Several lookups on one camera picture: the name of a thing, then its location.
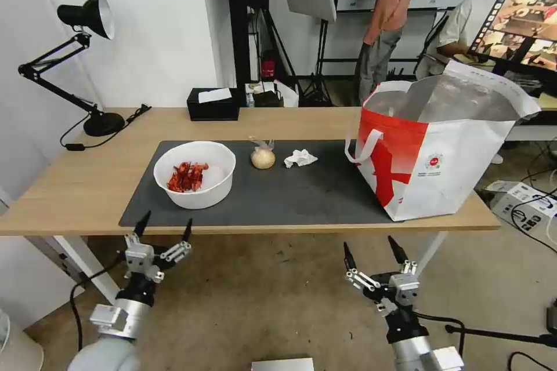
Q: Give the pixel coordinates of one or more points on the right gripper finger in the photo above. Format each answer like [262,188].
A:
[349,258]
[398,250]

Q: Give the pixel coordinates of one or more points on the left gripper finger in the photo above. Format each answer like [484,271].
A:
[142,227]
[187,234]

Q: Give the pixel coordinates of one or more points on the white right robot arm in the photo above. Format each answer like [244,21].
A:
[411,355]

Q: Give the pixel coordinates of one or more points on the red and white takeout bag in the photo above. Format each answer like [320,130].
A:
[452,162]

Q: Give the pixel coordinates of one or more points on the tied clear bag of food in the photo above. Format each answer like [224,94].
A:
[263,159]

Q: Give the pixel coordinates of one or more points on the white round bowl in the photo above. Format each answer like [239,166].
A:
[196,199]

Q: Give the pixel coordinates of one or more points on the white table leg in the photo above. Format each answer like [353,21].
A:
[87,266]
[435,245]

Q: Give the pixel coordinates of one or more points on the red crayfish shells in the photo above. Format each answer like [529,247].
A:
[187,177]

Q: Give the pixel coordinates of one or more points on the dark grey desk mat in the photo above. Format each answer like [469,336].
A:
[283,197]

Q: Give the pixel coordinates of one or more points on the black tripod rod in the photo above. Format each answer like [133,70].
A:
[500,335]

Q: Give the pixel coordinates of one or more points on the black desk lamp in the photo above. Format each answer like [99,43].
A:
[102,124]

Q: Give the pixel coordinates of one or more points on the crumpled white tissue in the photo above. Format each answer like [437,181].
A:
[298,158]

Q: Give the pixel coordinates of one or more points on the white robot front shell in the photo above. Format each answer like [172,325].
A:
[283,364]

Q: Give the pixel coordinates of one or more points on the black tissue box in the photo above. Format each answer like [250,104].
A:
[213,111]

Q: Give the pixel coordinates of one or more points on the white printed carton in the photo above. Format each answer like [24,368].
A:
[518,208]

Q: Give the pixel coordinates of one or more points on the white round bin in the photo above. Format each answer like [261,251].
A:
[17,349]

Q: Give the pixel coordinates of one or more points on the white tissue sheet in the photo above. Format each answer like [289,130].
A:
[213,95]

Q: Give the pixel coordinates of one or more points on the red and black canister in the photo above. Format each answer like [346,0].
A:
[268,67]

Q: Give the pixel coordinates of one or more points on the black light stand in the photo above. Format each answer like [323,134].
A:
[323,49]

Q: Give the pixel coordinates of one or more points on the seated person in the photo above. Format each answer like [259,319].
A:
[461,19]

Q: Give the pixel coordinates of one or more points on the standing person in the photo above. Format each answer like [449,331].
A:
[391,6]

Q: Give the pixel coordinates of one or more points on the computer monitor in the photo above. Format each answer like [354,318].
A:
[522,19]

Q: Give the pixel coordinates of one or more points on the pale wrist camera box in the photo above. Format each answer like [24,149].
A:
[404,288]
[141,260]

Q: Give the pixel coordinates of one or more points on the black metal frame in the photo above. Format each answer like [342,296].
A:
[241,19]

